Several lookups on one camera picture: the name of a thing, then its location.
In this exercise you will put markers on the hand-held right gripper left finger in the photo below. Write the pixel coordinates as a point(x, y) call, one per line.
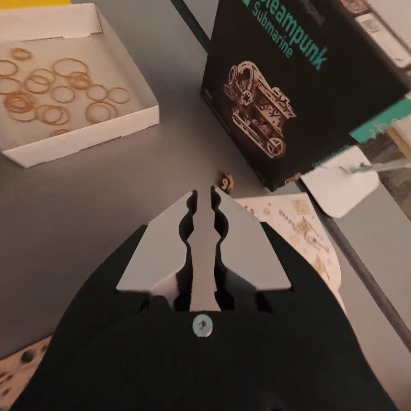
point(154, 257)

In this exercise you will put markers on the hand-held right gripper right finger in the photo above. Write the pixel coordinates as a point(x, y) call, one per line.
point(253, 257)

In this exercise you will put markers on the small wooden model part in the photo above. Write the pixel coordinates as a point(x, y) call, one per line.
point(226, 183)

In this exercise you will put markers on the black model kit box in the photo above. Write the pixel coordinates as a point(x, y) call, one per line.
point(321, 128)

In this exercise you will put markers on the laser-cut wooden parts sheet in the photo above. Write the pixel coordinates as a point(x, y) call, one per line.
point(16, 375)

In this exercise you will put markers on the printed instruction booklet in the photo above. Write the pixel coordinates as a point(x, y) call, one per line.
point(289, 224)

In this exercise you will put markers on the white stand base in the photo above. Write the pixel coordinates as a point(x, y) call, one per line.
point(337, 192)

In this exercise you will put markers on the white cardboard box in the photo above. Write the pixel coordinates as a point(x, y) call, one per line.
point(122, 74)

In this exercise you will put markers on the pile of tan rubber bands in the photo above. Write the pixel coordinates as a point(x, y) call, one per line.
point(19, 102)

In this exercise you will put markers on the yellow box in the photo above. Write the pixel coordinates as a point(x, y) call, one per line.
point(54, 2)

